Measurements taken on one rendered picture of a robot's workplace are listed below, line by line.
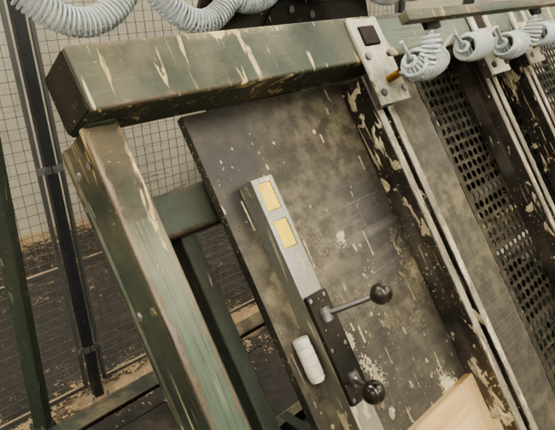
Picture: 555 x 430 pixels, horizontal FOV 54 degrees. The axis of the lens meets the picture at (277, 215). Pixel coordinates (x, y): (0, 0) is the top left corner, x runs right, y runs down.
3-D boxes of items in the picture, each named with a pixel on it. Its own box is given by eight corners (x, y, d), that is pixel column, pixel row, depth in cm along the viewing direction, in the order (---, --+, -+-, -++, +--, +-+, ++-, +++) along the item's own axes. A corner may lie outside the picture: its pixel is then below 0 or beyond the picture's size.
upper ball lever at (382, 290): (321, 329, 92) (394, 303, 88) (312, 309, 92) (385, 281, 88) (326, 322, 96) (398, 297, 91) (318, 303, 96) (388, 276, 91)
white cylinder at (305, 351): (288, 343, 94) (306, 386, 93) (299, 341, 91) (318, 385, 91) (300, 335, 96) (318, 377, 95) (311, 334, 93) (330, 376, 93)
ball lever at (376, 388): (347, 392, 94) (371, 412, 81) (337, 371, 94) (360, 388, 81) (365, 382, 95) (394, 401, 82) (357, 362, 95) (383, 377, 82)
